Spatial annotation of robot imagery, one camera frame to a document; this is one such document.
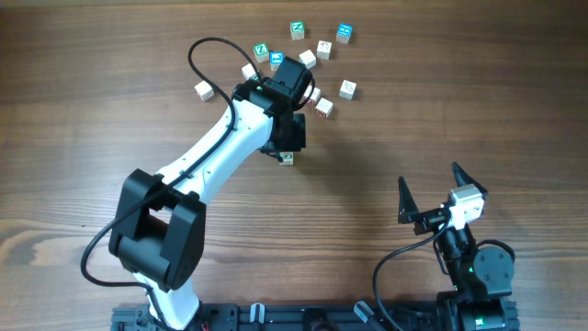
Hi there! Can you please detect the plain block with drawing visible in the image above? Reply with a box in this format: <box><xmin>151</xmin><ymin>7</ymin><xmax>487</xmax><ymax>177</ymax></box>
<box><xmin>316</xmin><ymin>40</ymin><xmax>332</xmax><ymax>60</ymax></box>

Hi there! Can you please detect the green letter block top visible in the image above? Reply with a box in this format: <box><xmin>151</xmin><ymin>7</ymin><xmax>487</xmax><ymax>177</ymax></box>
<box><xmin>289</xmin><ymin>20</ymin><xmax>305</xmax><ymax>40</ymax></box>

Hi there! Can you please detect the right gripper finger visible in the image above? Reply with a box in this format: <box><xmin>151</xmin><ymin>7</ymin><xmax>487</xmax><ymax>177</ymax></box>
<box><xmin>451</xmin><ymin>162</ymin><xmax>488</xmax><ymax>195</ymax></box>
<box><xmin>398</xmin><ymin>177</ymin><xmax>419</xmax><ymax>224</ymax></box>

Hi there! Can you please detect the white block red side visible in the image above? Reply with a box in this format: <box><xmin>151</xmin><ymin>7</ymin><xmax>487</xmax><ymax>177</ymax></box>
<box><xmin>315</xmin><ymin>97</ymin><xmax>334</xmax><ymax>119</ymax></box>
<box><xmin>303</xmin><ymin>85</ymin><xmax>322</xmax><ymax>105</ymax></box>

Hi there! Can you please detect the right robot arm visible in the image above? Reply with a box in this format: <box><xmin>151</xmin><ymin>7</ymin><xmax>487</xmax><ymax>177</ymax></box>
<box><xmin>399</xmin><ymin>163</ymin><xmax>520</xmax><ymax>331</ymax></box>

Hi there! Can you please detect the green Z block left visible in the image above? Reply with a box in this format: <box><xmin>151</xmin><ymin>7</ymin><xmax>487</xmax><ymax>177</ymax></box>
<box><xmin>253</xmin><ymin>43</ymin><xmax>270</xmax><ymax>63</ymax></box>

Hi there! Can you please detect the plain white block left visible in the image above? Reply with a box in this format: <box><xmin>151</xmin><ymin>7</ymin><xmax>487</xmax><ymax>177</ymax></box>
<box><xmin>194</xmin><ymin>81</ymin><xmax>215</xmax><ymax>102</ymax></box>

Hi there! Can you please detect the blue block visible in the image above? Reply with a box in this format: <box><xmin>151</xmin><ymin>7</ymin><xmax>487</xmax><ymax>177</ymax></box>
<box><xmin>269</xmin><ymin>51</ymin><xmax>284</xmax><ymax>71</ymax></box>
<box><xmin>336</xmin><ymin>23</ymin><xmax>353</xmax><ymax>44</ymax></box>

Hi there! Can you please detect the blue block top right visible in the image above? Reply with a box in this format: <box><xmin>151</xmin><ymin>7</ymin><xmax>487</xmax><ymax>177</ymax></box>
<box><xmin>336</xmin><ymin>23</ymin><xmax>353</xmax><ymax>44</ymax></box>

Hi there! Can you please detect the white block far right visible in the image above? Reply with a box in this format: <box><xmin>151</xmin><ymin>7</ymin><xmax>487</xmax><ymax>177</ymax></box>
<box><xmin>339</xmin><ymin>80</ymin><xmax>356</xmax><ymax>100</ymax></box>

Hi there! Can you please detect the white block green side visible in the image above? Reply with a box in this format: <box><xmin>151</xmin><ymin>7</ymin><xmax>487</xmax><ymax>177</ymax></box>
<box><xmin>242</xmin><ymin>63</ymin><xmax>258</xmax><ymax>80</ymax></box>

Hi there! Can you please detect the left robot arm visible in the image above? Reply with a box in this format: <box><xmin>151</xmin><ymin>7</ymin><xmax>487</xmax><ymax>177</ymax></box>
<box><xmin>108</xmin><ymin>57</ymin><xmax>314</xmax><ymax>330</ymax></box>

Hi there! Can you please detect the white block number four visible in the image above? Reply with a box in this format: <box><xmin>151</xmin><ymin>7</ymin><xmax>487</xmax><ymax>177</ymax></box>
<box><xmin>279</xmin><ymin>152</ymin><xmax>294</xmax><ymax>166</ymax></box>

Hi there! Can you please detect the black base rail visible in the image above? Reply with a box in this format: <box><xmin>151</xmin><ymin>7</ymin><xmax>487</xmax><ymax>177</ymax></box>
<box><xmin>109</xmin><ymin>301</ymin><xmax>521</xmax><ymax>331</ymax></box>

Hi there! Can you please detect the white block teal side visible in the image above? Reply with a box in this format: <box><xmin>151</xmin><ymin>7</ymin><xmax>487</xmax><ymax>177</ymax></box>
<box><xmin>299</xmin><ymin>50</ymin><xmax>317</xmax><ymax>69</ymax></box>

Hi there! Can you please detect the blue block centre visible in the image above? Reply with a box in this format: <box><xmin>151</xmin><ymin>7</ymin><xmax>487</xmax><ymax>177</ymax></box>
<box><xmin>269</xmin><ymin>51</ymin><xmax>284</xmax><ymax>71</ymax></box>

